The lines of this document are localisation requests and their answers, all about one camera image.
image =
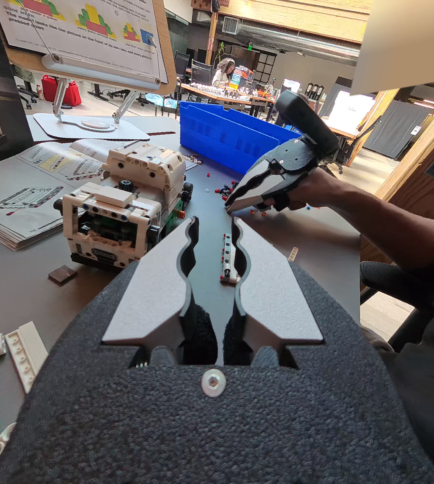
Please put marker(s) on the long white lego plate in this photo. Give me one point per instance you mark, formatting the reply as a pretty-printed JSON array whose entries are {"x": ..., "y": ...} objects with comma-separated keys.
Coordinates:
[{"x": 26, "y": 355}]

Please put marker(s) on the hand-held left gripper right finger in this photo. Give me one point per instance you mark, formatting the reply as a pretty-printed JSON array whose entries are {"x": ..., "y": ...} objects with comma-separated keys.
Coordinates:
[{"x": 277, "y": 298}]

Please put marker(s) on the small red lego pins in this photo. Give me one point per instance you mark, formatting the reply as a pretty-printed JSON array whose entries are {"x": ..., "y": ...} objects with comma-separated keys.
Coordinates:
[{"x": 234, "y": 184}]

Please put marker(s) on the lego instruction booklet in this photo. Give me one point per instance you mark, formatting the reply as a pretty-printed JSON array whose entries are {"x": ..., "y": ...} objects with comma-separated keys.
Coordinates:
[{"x": 16, "y": 196}]

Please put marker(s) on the short beige lego piece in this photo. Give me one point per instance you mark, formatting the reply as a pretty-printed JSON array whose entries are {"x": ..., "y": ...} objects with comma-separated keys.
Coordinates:
[{"x": 293, "y": 254}]

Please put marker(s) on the blue plastic bin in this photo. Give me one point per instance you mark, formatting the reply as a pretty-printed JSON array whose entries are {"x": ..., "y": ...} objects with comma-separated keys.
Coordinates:
[{"x": 224, "y": 132}]

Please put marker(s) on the printed instruction sheet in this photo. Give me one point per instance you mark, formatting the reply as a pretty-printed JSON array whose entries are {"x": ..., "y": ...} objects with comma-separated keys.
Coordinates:
[{"x": 88, "y": 22}]

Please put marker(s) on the red bag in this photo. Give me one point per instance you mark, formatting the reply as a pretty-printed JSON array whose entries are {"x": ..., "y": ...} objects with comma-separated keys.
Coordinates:
[{"x": 60, "y": 90}]

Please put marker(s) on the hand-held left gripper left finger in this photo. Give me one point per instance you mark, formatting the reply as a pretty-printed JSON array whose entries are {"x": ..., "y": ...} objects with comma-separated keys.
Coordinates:
[{"x": 152, "y": 295}]

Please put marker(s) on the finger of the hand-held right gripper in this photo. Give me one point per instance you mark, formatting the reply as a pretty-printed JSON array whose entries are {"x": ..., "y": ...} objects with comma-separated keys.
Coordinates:
[
  {"x": 256, "y": 193},
  {"x": 252, "y": 176}
]

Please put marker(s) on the white lego beam red pins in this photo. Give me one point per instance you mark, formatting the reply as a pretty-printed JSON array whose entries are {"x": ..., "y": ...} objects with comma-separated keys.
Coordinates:
[{"x": 228, "y": 261}]

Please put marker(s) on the silver air duct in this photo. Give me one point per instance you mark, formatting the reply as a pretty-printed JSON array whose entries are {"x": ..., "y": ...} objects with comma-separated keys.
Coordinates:
[{"x": 296, "y": 37}]

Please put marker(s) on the white lego truck model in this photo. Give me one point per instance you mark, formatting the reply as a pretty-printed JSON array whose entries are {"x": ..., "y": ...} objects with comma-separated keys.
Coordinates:
[{"x": 126, "y": 204}]

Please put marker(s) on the dark brown square tile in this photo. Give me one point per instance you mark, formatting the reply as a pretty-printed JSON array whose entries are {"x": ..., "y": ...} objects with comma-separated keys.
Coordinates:
[{"x": 62, "y": 274}]

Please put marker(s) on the person's right forearm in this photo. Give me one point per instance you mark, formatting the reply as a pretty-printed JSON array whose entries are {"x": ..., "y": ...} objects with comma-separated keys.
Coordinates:
[{"x": 383, "y": 223}]

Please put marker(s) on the person's right hand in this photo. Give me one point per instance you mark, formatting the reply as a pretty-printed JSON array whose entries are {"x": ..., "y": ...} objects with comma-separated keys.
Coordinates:
[{"x": 315, "y": 189}]

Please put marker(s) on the background work table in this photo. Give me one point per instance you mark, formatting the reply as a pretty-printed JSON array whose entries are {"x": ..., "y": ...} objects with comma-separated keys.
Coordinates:
[{"x": 220, "y": 94}]

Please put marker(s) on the person's pants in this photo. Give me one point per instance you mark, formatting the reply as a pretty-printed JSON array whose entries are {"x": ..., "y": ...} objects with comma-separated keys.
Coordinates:
[{"x": 428, "y": 378}]

